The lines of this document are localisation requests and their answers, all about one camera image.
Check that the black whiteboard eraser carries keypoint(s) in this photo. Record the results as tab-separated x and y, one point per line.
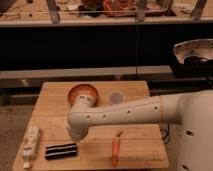
61	151

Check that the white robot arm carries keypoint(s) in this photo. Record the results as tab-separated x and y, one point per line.
193	111

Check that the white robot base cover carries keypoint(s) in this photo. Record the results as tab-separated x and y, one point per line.
201	48

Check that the clear plastic cup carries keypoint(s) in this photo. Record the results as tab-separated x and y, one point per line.
116	97

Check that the orange bowl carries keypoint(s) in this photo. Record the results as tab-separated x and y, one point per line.
80	89

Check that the orange carrot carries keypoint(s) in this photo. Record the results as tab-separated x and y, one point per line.
116	148

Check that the orange object behind fence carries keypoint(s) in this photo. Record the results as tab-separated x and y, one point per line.
119	8

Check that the white bottle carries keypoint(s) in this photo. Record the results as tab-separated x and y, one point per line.
30	148

